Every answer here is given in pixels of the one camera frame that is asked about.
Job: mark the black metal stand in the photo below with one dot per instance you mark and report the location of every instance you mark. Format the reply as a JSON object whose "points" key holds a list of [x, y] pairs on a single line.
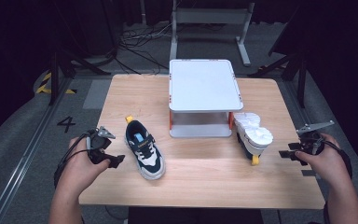
{"points": [[295, 65], [65, 63]]}

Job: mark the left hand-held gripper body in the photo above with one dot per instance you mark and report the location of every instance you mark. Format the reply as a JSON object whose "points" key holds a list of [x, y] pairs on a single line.
{"points": [[99, 141]]}

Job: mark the grey tape patch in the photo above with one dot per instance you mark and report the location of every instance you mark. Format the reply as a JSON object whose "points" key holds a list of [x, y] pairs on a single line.
{"points": [[308, 173]]}

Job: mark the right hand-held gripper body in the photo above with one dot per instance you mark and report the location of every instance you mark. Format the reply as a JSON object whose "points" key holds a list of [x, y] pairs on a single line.
{"points": [[312, 137]]}

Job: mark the person's dark clothing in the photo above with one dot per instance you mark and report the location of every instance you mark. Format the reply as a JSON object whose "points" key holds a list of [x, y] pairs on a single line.
{"points": [[195, 216]]}

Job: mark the white metal stand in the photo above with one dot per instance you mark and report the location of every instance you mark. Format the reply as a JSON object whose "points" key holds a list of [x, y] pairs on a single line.
{"points": [[211, 18]]}

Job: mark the white two-tier shoe rack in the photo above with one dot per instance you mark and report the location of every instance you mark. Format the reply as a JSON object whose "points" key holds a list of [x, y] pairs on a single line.
{"points": [[203, 87]]}

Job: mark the navy and white child's sneaker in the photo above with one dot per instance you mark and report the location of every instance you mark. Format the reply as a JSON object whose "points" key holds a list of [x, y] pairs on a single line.
{"points": [[254, 135], [144, 152]]}

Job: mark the yellow and black floor tape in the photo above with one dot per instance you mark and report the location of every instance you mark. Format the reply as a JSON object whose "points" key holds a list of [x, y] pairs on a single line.
{"points": [[48, 85]]}

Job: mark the person's right hand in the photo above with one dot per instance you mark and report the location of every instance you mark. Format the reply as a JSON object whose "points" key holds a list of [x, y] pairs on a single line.
{"points": [[323, 163]]}

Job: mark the person's left hand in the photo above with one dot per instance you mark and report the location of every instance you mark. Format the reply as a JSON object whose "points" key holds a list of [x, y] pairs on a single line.
{"points": [[80, 168]]}

